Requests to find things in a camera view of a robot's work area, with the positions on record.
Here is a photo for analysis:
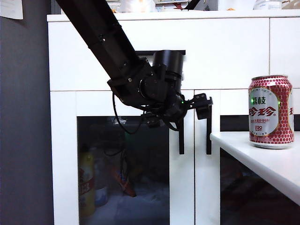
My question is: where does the red beverage can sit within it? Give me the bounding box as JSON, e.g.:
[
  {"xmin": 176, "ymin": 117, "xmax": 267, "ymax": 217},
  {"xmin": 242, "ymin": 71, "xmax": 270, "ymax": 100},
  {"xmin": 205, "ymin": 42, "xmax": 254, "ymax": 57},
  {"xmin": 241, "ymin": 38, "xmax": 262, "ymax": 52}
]
[{"xmin": 248, "ymin": 75, "xmax": 295, "ymax": 150}]

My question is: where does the white cabinet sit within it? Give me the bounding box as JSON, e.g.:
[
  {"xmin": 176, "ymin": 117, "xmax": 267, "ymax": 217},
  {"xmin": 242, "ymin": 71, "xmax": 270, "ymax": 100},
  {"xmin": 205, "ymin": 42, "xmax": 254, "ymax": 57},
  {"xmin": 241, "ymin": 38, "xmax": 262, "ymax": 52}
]
[{"xmin": 46, "ymin": 10, "xmax": 300, "ymax": 225}]

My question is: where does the white glass-panel cabinet door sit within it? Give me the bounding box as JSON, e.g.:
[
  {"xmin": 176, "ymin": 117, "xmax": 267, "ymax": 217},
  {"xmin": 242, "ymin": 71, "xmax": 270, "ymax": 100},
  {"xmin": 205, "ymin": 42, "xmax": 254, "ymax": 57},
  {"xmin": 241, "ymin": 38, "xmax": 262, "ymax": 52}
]
[
  {"xmin": 50, "ymin": 90, "xmax": 195, "ymax": 225},
  {"xmin": 194, "ymin": 89, "xmax": 300, "ymax": 225}
]

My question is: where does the white jar blue label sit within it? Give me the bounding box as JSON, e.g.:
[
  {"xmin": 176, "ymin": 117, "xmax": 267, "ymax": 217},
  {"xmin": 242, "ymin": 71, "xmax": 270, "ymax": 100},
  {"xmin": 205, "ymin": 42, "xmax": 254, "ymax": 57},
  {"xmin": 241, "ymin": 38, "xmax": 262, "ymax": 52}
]
[{"xmin": 95, "ymin": 185, "xmax": 109, "ymax": 208}]

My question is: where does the narrow white drawer front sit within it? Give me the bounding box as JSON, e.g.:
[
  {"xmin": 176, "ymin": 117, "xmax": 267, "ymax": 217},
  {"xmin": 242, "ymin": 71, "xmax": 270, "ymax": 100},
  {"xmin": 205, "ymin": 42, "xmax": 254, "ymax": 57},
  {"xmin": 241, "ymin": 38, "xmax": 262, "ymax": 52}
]
[{"xmin": 269, "ymin": 17, "xmax": 300, "ymax": 89}]

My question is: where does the yellow bottle red label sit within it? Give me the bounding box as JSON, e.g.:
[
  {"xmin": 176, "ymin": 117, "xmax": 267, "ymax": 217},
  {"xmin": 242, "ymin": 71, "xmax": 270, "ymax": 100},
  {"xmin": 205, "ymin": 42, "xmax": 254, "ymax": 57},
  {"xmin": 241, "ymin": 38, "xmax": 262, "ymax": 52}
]
[{"xmin": 78, "ymin": 150, "xmax": 97, "ymax": 218}]

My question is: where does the white paper sheet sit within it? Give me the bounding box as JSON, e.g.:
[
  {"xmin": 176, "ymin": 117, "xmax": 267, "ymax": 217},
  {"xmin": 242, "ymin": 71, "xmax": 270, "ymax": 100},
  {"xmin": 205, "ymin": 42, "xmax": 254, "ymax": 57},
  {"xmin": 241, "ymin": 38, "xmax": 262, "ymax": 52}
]
[{"xmin": 0, "ymin": 0, "xmax": 24, "ymax": 20}]

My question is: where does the black cable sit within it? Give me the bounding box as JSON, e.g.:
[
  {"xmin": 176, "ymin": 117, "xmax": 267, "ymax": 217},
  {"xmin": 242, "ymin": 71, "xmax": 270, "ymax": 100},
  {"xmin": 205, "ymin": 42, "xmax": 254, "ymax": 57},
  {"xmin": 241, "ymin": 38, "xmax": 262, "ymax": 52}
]
[{"xmin": 112, "ymin": 91, "xmax": 144, "ymax": 135}]

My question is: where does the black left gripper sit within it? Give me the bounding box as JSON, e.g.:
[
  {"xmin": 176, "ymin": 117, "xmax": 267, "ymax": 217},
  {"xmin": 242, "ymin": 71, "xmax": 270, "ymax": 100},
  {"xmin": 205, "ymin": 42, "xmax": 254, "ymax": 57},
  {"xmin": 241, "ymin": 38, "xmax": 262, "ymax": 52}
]
[{"xmin": 141, "ymin": 93, "xmax": 214, "ymax": 129}]

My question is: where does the wide white drawer front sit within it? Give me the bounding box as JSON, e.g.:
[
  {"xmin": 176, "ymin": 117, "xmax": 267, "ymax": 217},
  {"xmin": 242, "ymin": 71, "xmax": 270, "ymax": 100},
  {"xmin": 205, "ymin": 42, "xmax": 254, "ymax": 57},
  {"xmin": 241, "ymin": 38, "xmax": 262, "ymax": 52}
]
[{"xmin": 48, "ymin": 18, "xmax": 270, "ymax": 92}]

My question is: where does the black angled object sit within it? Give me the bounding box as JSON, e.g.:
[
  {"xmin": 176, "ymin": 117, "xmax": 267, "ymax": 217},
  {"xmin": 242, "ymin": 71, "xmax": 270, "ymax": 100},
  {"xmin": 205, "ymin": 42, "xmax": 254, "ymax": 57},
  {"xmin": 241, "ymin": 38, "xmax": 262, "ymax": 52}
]
[{"xmin": 181, "ymin": 0, "xmax": 203, "ymax": 11}]

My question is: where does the orange snack packet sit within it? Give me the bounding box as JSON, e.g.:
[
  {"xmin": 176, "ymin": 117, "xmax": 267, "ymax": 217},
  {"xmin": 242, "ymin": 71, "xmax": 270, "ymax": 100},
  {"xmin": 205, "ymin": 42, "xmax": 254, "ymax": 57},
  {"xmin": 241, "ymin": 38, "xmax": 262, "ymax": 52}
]
[{"xmin": 110, "ymin": 164, "xmax": 137, "ymax": 198}]

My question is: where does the black drawer handle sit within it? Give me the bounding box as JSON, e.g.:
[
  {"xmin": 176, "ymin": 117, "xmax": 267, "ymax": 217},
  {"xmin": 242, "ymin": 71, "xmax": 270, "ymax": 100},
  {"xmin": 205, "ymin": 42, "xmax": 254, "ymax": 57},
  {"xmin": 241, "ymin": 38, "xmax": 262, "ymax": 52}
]
[{"xmin": 135, "ymin": 49, "xmax": 186, "ymax": 57}]

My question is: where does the black vertical door handle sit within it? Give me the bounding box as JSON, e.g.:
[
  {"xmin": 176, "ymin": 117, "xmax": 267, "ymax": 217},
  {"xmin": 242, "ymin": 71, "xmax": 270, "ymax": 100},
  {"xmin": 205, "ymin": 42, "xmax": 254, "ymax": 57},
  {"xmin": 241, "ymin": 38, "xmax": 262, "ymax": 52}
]
[
  {"xmin": 178, "ymin": 121, "xmax": 185, "ymax": 155},
  {"xmin": 206, "ymin": 103, "xmax": 213, "ymax": 156}
]

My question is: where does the beige cardboard box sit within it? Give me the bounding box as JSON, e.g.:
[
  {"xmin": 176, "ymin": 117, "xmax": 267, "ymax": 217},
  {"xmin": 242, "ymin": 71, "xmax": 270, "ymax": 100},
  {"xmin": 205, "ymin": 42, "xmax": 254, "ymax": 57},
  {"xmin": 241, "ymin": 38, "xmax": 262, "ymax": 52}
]
[{"xmin": 281, "ymin": 1, "xmax": 300, "ymax": 10}]

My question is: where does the crumpled white plastic sheet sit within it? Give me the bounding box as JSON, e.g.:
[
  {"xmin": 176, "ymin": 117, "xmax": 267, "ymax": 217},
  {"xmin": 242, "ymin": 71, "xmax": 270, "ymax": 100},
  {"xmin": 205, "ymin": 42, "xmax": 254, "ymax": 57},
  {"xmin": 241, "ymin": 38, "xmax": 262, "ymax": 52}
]
[{"xmin": 140, "ymin": 185, "xmax": 170, "ymax": 211}]

